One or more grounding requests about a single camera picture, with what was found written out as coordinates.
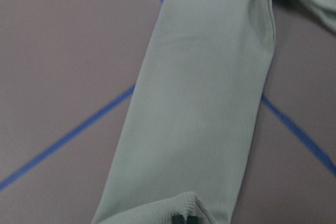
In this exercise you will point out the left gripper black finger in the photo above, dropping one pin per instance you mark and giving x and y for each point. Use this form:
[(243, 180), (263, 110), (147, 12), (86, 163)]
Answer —
[(179, 219)]

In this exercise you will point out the olive green long-sleeve shirt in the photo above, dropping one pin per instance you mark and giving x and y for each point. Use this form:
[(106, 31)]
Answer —
[(186, 138)]

